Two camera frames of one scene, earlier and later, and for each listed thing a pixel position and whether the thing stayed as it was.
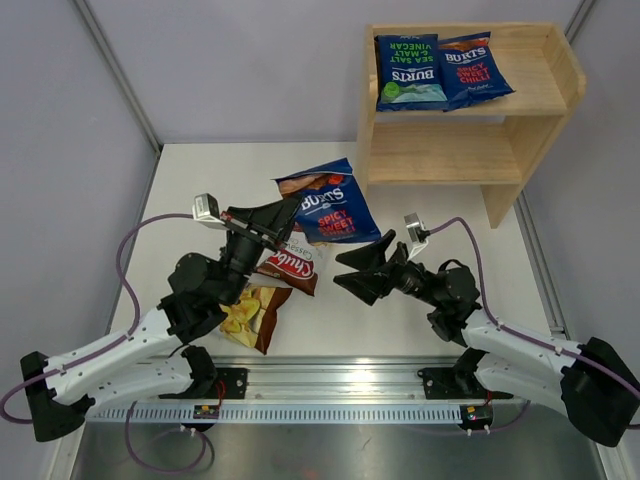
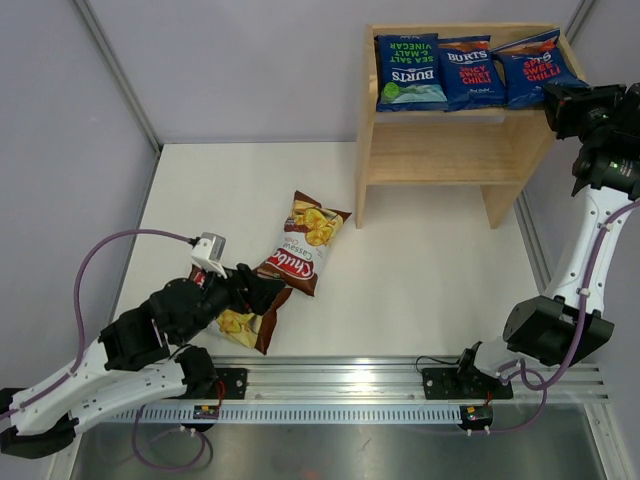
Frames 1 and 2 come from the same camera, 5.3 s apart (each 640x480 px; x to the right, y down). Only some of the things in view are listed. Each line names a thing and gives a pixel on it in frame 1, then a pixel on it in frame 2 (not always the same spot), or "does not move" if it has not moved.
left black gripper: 272,223 -> 261,290
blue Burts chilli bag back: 469,71 does not move
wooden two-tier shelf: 496,145 does not move
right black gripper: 372,282 -> 562,105
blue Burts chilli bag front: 333,208 -> 529,65
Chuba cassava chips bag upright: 294,263 does not move
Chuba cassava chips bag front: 251,319 does not move
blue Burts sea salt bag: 408,73 does not move
